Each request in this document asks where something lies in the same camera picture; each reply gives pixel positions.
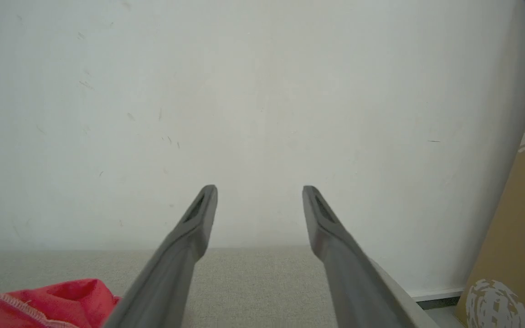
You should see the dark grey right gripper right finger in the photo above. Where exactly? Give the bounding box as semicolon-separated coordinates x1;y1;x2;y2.
302;185;423;328

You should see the red and white t-shirt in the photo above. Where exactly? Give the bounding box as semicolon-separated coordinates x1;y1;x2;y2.
0;279;121;328

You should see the brown cardboard box white print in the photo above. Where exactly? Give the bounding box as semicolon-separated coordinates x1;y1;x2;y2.
455;41;525;328

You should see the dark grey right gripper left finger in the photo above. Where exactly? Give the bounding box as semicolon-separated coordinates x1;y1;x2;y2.
103;184;218;328

